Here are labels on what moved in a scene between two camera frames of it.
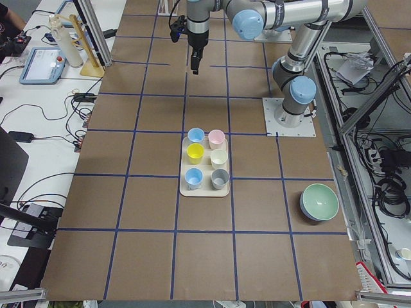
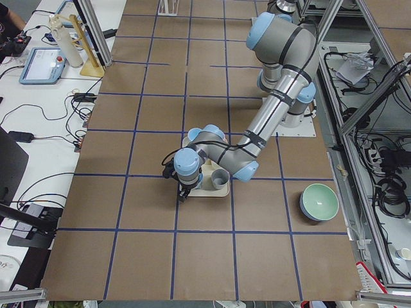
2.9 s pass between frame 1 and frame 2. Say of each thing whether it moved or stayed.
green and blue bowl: stayed
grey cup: stayed
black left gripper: moved
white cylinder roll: stayed
